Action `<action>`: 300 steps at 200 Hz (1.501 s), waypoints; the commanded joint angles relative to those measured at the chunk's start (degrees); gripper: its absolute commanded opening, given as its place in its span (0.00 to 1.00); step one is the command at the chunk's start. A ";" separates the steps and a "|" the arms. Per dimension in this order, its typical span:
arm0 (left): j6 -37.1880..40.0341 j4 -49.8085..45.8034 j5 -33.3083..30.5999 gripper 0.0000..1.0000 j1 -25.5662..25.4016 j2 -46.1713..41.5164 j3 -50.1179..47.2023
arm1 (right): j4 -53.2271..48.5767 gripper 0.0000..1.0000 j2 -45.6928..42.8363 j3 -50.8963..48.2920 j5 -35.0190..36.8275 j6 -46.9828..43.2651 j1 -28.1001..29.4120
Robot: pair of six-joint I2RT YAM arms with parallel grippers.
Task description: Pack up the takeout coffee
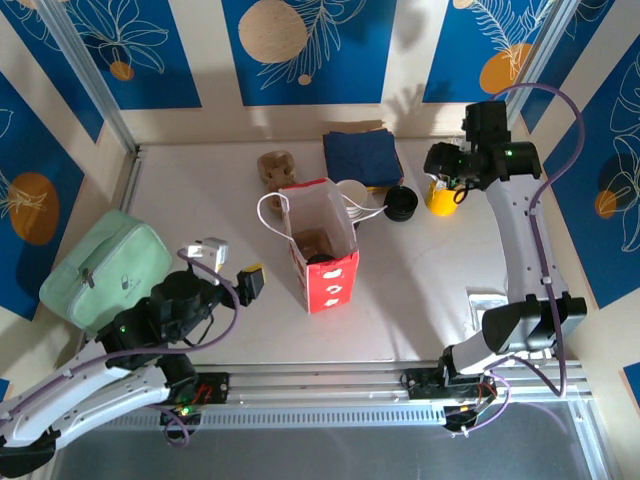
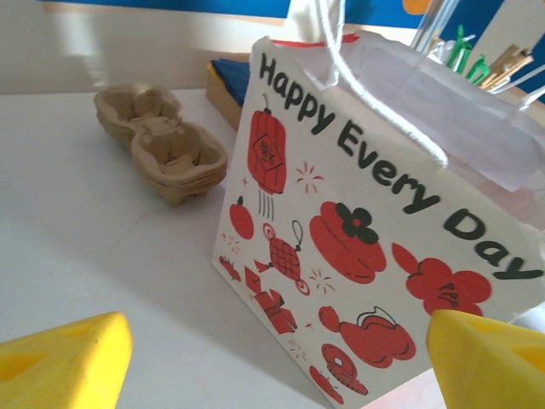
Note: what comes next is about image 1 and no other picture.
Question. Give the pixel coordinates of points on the brown cardboard cup carrier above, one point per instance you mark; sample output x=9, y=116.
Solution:
x=312, y=240
x=275, y=167

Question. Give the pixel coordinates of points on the red white paper bag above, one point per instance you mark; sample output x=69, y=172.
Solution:
x=330, y=290

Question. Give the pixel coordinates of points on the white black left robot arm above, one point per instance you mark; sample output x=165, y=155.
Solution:
x=75, y=395

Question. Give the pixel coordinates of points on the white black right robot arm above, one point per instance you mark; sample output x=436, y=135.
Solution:
x=520, y=240

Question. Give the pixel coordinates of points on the yellow stirrer holder cup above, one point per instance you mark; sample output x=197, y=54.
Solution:
x=440, y=205

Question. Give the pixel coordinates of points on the mint green zipper pouch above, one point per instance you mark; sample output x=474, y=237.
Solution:
x=100, y=270

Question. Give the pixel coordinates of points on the stack of black lids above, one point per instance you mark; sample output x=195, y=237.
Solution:
x=400, y=202

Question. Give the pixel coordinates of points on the small controller board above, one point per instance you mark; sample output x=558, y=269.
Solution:
x=465, y=417
x=180, y=415

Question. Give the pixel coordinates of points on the stack of paper cups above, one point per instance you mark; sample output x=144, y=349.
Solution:
x=355, y=192

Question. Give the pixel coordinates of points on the navy napkin stack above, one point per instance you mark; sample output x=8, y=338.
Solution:
x=362, y=155

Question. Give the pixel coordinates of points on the clear plastic holder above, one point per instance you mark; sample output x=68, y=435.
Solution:
x=487, y=305

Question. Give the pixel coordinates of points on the grey metal sheet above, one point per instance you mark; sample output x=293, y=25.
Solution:
x=320, y=455

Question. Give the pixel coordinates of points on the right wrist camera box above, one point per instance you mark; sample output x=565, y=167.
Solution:
x=457, y=144

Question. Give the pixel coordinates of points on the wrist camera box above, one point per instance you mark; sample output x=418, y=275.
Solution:
x=457, y=144
x=210, y=247

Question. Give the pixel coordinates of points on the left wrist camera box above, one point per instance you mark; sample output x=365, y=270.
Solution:
x=210, y=247

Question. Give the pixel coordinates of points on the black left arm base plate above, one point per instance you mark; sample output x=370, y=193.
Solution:
x=215, y=387

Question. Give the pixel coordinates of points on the aluminium frame post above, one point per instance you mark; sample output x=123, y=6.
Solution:
x=537, y=60
x=85, y=65

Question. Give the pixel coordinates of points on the aluminium frame rail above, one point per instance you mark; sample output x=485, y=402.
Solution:
x=310, y=385

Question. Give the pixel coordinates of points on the aluminium side rail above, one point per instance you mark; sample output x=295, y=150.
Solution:
x=132, y=175

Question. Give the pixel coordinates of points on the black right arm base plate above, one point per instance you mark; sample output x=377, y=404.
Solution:
x=420, y=385

